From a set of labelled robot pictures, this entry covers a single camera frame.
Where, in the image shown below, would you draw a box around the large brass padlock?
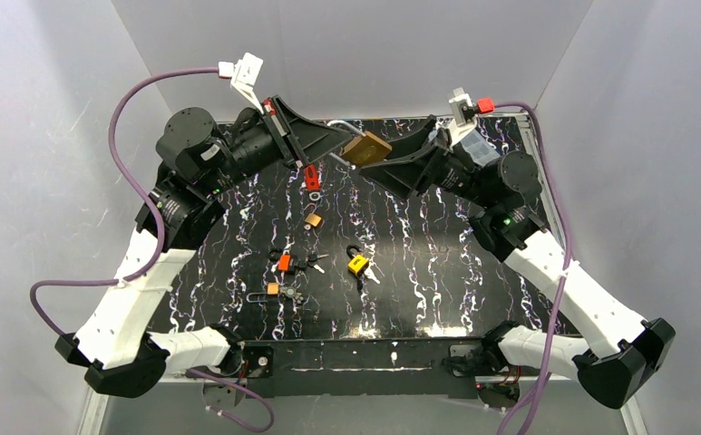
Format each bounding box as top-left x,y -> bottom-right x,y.
326,120 -> 393,168

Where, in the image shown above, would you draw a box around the yellow padlock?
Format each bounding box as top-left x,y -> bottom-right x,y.
346,244 -> 370,278

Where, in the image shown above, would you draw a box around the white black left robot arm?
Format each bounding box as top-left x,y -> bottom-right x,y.
55,97 -> 352,398

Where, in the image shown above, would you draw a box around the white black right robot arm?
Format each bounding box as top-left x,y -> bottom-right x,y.
360,118 -> 676,409

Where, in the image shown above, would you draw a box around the clear plastic screw box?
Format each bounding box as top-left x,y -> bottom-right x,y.
461,130 -> 501,167

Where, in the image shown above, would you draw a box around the small brass padlock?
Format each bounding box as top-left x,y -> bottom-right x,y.
304,207 -> 324,230

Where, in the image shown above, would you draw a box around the black head keys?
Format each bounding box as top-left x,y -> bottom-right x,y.
294,253 -> 327,274

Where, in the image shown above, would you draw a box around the orange black padlock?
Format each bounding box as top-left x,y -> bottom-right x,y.
268,248 -> 298,275

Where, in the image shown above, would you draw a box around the long shackle orange padlock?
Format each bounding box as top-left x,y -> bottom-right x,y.
246,283 -> 280,304

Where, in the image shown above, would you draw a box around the red handled adjustable wrench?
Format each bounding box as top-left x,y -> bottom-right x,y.
304,164 -> 322,202

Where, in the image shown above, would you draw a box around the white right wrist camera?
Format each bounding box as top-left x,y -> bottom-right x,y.
447,88 -> 495,140

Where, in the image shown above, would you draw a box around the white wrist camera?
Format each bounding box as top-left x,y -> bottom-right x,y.
217,53 -> 264,113
447,88 -> 495,140

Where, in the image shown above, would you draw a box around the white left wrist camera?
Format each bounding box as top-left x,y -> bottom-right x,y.
217,53 -> 264,113

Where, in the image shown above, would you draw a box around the silver keys on ring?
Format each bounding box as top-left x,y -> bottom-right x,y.
359,264 -> 381,285

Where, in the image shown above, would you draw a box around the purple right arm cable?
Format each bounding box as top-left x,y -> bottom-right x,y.
493,101 -> 575,435

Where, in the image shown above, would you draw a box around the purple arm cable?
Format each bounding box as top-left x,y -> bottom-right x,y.
29,66 -> 276,434
493,101 -> 575,435

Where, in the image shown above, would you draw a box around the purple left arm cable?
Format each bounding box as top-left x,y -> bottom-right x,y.
29,66 -> 276,434

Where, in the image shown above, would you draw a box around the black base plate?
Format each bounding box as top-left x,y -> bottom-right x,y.
184,339 -> 543,400

